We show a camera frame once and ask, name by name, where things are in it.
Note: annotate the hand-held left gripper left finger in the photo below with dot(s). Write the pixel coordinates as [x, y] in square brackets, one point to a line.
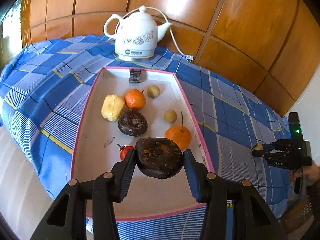
[127, 172]

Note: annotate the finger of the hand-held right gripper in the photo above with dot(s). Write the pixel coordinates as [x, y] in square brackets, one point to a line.
[263, 153]
[277, 146]

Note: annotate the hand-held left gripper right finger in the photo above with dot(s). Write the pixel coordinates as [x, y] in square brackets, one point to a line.
[191, 175]

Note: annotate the small red tomato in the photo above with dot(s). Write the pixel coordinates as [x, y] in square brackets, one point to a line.
[124, 153]

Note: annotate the pink-rimmed white tray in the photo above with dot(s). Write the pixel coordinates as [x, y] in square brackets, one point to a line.
[100, 155]

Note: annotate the dark brown round pastry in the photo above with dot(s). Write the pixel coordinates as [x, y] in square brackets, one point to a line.
[160, 160]

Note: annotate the orange with long stem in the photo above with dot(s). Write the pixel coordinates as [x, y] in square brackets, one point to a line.
[178, 136]

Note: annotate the dark brown oval pastry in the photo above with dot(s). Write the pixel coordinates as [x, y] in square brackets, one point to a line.
[132, 123]

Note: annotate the small tan round fruit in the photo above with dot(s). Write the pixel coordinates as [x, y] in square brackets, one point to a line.
[153, 91]
[170, 116]

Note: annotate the yellow peeled fruit chunk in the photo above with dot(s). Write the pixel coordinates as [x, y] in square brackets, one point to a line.
[112, 107]

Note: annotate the stemless orange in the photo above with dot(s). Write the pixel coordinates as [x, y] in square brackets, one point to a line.
[135, 99]

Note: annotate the dark brown cube piece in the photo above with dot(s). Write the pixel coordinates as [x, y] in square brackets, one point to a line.
[135, 75]

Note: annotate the person's right forearm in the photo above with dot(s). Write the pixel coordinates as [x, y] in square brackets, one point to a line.
[297, 215]

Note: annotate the person's right hand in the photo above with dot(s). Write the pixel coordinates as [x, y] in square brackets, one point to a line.
[312, 175]

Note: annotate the blue plaid cloth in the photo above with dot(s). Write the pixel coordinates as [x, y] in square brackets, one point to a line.
[237, 120]

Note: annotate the silver kettle base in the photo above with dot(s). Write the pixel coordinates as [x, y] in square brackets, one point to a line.
[135, 58]

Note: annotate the white ceramic electric kettle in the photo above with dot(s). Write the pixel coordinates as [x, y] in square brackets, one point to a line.
[135, 35]

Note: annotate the wooden wardrobe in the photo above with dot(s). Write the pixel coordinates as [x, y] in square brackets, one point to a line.
[225, 17]

